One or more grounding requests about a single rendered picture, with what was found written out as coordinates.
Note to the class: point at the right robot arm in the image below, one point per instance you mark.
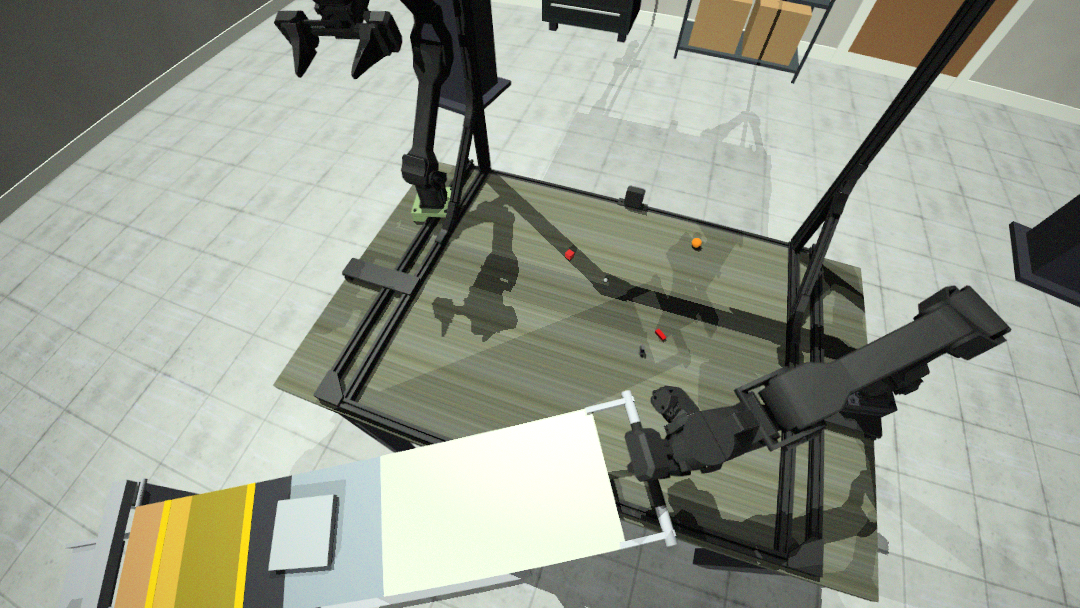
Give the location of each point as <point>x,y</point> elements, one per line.
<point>432,65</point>

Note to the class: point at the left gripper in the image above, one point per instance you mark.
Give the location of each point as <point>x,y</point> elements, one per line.
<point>651,461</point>

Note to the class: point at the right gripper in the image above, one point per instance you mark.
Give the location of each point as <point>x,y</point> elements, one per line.
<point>374,43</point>

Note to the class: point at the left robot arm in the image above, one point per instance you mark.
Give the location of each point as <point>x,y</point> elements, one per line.
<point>801,398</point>

